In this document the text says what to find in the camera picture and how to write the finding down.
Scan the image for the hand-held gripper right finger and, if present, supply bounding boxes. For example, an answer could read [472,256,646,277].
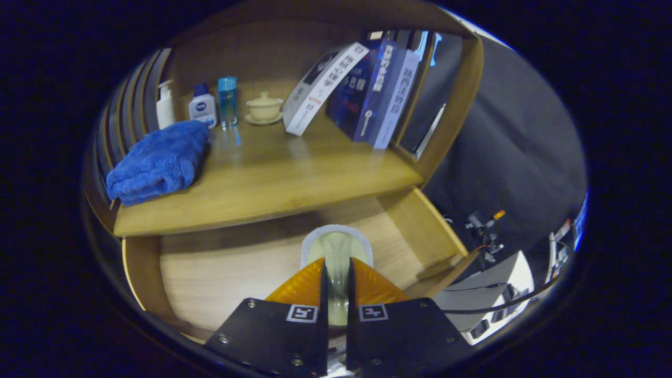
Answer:
[345,257,473,377]

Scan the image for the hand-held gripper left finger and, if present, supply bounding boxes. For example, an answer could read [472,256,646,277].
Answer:
[205,257,329,377]

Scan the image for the green handled white scrub brush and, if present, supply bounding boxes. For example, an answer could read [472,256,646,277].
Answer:
[300,224,374,327]

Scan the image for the wooden drawer with black knob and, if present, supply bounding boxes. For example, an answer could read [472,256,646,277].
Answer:
[122,188,479,344]

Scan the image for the wooden countertop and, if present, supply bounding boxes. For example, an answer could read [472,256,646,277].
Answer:
[113,113,425,238]

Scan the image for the wooden cabinet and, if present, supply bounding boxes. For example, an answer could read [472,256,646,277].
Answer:
[84,0,486,242]

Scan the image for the white box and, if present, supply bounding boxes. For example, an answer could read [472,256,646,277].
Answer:
[433,251,536,346]

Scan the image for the black clamp with orange tip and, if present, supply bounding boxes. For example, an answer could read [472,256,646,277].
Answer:
[465,210,507,263]

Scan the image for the beige lidded tea cup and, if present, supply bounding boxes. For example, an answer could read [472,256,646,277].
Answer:
[244,91,285,126]

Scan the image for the blue folded towel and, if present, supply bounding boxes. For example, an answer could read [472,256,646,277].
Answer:
[106,120,211,207]

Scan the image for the pale lavender book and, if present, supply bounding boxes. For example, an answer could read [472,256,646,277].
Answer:
[367,48,422,150]

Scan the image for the dark blue book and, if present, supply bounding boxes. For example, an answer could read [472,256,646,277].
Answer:
[327,39,407,142]

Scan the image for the white book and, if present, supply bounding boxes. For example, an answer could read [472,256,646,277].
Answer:
[282,42,370,137]

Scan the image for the clear blue bottle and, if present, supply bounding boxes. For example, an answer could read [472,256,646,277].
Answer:
[218,77,238,131]

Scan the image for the white lotion bottle blue cap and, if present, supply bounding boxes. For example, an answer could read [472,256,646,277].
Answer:
[188,83,218,129]

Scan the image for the white pump bottle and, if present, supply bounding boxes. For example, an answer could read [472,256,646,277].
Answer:
[156,80,177,130]

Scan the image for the black cable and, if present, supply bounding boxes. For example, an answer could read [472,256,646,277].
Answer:
[444,273,560,316]

